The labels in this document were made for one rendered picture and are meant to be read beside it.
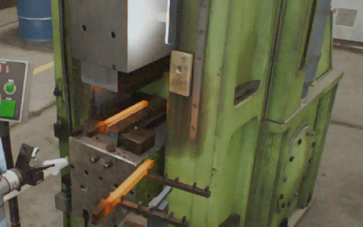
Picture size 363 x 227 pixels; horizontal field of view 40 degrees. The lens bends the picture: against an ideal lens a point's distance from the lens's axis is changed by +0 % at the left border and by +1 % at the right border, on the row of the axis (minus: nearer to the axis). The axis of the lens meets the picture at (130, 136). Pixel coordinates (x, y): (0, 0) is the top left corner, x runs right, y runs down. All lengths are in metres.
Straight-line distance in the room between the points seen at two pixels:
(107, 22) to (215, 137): 0.62
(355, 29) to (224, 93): 5.27
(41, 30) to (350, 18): 3.96
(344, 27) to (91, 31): 5.39
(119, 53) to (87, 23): 0.19
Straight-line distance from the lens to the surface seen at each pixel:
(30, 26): 6.72
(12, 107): 2.31
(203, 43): 1.90
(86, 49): 2.07
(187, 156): 2.11
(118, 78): 2.00
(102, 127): 2.13
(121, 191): 1.78
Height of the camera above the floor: 1.95
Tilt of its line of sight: 28 degrees down
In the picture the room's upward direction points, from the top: 1 degrees clockwise
